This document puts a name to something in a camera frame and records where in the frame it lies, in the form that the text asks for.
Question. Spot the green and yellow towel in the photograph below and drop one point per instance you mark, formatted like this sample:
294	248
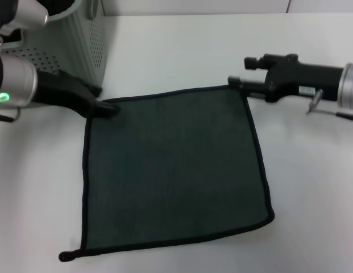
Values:
170	170

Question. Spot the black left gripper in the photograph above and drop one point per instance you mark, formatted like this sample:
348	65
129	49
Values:
65	91

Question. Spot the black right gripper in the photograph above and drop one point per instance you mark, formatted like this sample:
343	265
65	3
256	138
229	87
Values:
301	79

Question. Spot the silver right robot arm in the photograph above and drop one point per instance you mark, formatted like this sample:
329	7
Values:
349	85

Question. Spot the grey perforated plastic storage box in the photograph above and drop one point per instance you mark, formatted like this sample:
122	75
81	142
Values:
79	42

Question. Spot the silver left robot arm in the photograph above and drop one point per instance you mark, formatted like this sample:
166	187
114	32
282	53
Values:
14	79

